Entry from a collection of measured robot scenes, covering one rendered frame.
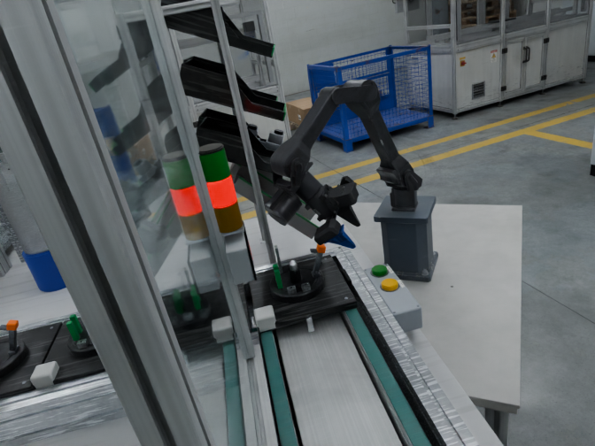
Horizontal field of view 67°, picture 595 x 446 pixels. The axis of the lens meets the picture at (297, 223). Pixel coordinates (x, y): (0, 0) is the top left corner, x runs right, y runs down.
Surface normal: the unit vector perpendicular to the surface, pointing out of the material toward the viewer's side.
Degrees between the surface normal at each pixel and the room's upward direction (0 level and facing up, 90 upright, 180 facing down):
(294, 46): 90
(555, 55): 90
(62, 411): 90
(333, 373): 0
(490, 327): 0
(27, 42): 90
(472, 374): 0
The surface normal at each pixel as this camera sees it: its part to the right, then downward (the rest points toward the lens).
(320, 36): 0.35, 0.35
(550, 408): -0.17, -0.89
